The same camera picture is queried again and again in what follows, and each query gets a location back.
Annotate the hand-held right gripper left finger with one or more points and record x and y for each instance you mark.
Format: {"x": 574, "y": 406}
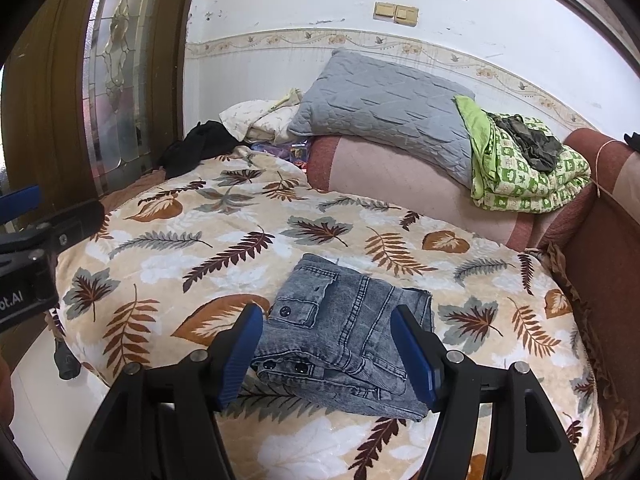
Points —
{"x": 240, "y": 355}

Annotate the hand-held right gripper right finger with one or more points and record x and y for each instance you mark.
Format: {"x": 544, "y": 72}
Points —
{"x": 412, "y": 355}

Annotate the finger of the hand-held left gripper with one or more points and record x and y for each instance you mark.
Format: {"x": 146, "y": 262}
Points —
{"x": 20, "y": 201}
{"x": 70, "y": 225}

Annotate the grey-blue denim pants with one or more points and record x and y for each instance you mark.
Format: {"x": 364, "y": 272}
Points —
{"x": 350, "y": 310}

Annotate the brown bed sheet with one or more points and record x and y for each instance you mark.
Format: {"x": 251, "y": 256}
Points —
{"x": 125, "y": 187}

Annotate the black plastic object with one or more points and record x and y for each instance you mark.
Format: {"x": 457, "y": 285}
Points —
{"x": 67, "y": 365}

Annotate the leaf-print blanket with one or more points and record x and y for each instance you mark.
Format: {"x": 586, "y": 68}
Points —
{"x": 175, "y": 255}

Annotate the wooden door with glass panel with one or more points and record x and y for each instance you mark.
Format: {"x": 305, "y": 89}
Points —
{"x": 50, "y": 85}

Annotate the black cloth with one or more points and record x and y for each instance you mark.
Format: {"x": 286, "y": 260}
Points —
{"x": 200, "y": 145}

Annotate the pink and red striped blanket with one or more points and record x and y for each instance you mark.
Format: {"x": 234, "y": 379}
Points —
{"x": 390, "y": 180}

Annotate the green patterned quilt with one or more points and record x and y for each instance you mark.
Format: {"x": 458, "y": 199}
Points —
{"x": 515, "y": 185}

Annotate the purple printed cloth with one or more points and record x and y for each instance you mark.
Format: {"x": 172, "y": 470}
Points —
{"x": 280, "y": 150}

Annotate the white crumpled pillow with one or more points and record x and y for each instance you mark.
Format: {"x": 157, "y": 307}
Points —
{"x": 250, "y": 112}

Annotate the brown ruffled blanket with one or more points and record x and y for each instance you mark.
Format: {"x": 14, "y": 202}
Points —
{"x": 610, "y": 270}

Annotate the dark grey garment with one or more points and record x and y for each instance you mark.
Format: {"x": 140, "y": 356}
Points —
{"x": 535, "y": 145}

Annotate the grey quilted pillow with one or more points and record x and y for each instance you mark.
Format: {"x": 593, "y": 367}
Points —
{"x": 375, "y": 105}

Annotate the small black object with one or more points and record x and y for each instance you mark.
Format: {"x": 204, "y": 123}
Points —
{"x": 633, "y": 141}

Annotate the beige wall switch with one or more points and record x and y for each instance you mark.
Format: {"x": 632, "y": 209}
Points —
{"x": 407, "y": 15}
{"x": 385, "y": 11}

